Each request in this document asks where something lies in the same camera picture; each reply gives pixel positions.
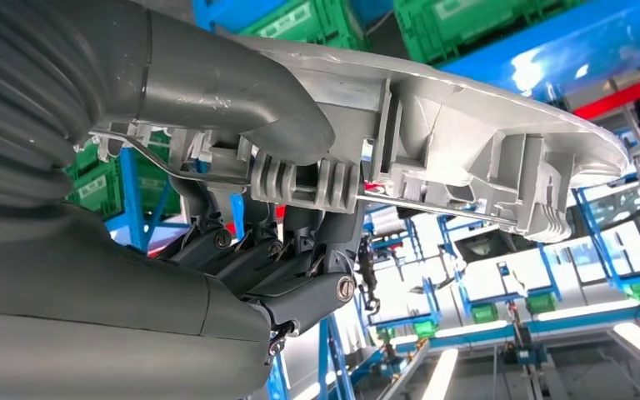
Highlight red barrier belt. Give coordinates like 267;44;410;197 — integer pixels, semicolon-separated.
572;77;640;121

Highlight blue metal shelf rack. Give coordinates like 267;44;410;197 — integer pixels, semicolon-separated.
103;144;188;253
571;184;640;303
267;314;357;400
190;0;640;106
455;242;567;327

